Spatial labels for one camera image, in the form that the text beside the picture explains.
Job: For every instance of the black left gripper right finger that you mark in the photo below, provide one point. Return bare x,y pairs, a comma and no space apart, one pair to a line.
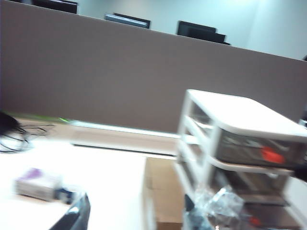
211,210

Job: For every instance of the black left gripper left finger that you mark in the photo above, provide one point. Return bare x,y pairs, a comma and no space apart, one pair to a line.
74,215

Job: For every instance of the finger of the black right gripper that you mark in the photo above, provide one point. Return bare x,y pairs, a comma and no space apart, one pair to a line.
301,171

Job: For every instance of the small blue black clip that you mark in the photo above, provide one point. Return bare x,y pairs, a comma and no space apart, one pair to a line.
66,195

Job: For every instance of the brown cardboard box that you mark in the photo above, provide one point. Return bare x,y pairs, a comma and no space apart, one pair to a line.
165,191

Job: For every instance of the grey desk partition panel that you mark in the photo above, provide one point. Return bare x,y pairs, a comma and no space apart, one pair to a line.
96,72

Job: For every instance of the wide black computer monitor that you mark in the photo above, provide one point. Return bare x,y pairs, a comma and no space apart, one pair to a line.
196,31

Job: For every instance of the black monitor with silver edge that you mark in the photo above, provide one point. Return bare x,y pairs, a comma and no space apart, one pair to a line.
129,20

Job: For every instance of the white plastic drawer cabinet frame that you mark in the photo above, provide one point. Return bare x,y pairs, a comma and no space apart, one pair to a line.
239,112

